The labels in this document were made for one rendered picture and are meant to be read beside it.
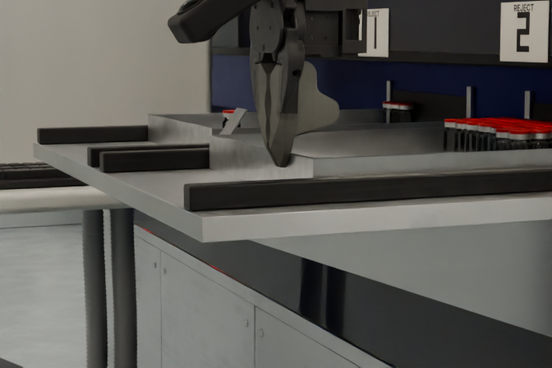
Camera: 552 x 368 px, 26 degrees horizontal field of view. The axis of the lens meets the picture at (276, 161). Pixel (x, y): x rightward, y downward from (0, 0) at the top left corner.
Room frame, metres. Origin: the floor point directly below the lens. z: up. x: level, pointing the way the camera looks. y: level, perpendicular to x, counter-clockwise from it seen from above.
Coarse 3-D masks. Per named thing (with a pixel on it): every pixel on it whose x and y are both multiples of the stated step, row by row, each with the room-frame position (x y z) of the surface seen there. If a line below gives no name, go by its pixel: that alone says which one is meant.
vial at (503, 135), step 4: (496, 128) 1.14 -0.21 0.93; (500, 128) 1.14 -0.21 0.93; (504, 128) 1.14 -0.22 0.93; (508, 128) 1.14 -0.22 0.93; (512, 128) 1.14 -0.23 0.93; (496, 132) 1.13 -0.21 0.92; (500, 132) 1.13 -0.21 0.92; (504, 132) 1.13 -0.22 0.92; (508, 132) 1.13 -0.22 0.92; (496, 136) 1.13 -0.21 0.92; (500, 136) 1.13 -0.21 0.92; (504, 136) 1.13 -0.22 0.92; (508, 136) 1.13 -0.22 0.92; (496, 140) 1.14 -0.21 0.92; (500, 140) 1.13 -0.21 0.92; (504, 140) 1.13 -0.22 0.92; (508, 140) 1.13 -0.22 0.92; (496, 144) 1.13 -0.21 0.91; (500, 144) 1.13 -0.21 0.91; (504, 144) 1.13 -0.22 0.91; (496, 148) 1.13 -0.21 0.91; (500, 148) 1.13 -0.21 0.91; (504, 148) 1.13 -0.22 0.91
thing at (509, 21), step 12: (504, 12) 1.24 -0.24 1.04; (516, 12) 1.22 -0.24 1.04; (540, 12) 1.18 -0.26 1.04; (504, 24) 1.24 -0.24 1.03; (516, 24) 1.22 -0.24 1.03; (540, 24) 1.18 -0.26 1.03; (504, 36) 1.24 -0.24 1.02; (516, 36) 1.22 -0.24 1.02; (528, 36) 1.20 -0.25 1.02; (540, 36) 1.18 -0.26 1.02; (504, 48) 1.24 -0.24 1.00; (516, 48) 1.22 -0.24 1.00; (540, 48) 1.18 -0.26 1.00; (504, 60) 1.24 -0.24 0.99; (516, 60) 1.22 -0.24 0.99; (528, 60) 1.20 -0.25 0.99; (540, 60) 1.18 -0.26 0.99
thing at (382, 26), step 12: (372, 12) 1.52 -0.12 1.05; (384, 12) 1.49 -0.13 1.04; (360, 24) 1.56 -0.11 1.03; (372, 24) 1.52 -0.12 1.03; (384, 24) 1.49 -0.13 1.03; (360, 36) 1.56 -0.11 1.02; (372, 36) 1.52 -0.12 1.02; (384, 36) 1.49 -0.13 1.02; (372, 48) 1.52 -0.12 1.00; (384, 48) 1.49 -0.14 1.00
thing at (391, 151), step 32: (416, 128) 1.31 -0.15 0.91; (224, 160) 1.18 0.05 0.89; (256, 160) 1.10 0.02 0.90; (288, 160) 1.03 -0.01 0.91; (320, 160) 0.98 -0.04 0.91; (352, 160) 0.99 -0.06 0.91; (384, 160) 1.00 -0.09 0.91; (416, 160) 1.02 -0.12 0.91; (448, 160) 1.03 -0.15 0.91; (480, 160) 1.04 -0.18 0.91; (512, 160) 1.05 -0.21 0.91; (544, 160) 1.06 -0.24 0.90
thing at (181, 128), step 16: (256, 112) 1.60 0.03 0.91; (352, 112) 1.65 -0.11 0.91; (368, 112) 1.66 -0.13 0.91; (160, 128) 1.49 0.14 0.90; (176, 128) 1.43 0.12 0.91; (192, 128) 1.37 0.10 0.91; (208, 128) 1.32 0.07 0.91; (240, 128) 1.32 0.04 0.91; (256, 128) 1.33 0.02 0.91; (320, 128) 1.35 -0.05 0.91; (336, 128) 1.36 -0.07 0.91; (352, 128) 1.37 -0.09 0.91; (368, 128) 1.38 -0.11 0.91; (384, 128) 1.38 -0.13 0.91; (400, 128) 1.39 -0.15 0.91; (160, 144) 1.49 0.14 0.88
